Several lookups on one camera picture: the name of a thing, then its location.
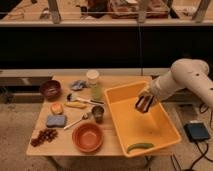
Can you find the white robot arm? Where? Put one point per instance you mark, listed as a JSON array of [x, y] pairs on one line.
[[184, 73]]

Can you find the yellow plastic bin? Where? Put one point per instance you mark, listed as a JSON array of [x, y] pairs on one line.
[[132, 126]]

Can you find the crumpled blue cloth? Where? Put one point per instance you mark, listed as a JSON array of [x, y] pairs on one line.
[[78, 85]]

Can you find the orange-red bowl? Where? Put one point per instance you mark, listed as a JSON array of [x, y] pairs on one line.
[[87, 137]]

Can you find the black box on floor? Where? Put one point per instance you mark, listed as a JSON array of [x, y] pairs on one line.
[[196, 132]]

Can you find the green jar with white lid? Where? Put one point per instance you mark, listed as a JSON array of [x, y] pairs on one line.
[[93, 80]]

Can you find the orange fruit toy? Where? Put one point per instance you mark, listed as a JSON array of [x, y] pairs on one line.
[[56, 108]]

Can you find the blue sponge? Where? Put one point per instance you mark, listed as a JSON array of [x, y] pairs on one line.
[[56, 121]]

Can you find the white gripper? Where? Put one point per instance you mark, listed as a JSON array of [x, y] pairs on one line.
[[145, 92]]

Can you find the yellow banana toy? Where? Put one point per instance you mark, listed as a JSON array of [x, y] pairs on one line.
[[75, 105]]

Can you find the black makeup brush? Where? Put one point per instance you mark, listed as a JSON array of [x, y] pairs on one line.
[[74, 97]]

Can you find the wooden table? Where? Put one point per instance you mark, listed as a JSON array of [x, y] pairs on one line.
[[63, 145]]

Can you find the dark maroon bowl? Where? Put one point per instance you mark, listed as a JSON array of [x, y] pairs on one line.
[[50, 89]]

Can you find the metal spoon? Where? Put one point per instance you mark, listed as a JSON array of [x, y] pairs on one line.
[[84, 117]]

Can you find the small metal cup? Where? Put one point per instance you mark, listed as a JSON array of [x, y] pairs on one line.
[[98, 112]]

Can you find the bunch of red grapes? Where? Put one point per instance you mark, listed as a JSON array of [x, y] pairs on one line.
[[44, 135]]

